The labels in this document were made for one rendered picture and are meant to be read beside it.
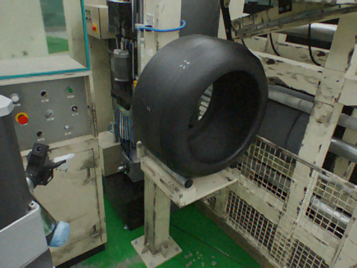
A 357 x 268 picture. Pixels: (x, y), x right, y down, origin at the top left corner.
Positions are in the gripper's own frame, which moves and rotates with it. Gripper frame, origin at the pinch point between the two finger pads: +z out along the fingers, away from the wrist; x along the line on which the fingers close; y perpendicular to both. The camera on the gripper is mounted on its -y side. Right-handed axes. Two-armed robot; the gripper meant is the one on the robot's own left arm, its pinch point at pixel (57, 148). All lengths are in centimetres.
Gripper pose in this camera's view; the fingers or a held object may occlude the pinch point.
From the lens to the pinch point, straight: 120.5
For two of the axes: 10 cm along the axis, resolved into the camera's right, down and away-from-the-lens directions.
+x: 9.7, 2.3, -0.4
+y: -1.9, 8.6, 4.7
